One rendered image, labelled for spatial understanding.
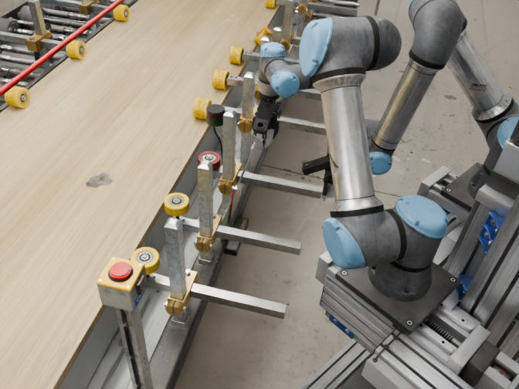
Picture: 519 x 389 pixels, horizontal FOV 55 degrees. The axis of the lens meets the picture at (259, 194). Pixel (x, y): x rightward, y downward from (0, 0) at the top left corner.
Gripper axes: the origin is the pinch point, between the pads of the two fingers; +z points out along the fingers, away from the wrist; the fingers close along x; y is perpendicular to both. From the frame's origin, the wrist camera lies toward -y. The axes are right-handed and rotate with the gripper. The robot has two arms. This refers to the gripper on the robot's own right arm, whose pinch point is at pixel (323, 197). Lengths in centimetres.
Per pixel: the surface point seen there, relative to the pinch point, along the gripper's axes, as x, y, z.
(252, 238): -26.5, -19.3, 0.5
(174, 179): -15, -50, -7
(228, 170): -5.8, -33.2, -8.3
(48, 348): -83, -55, -7
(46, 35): 59, -140, -13
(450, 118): 219, 80, 83
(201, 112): 21, -52, -12
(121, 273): -81, -33, -41
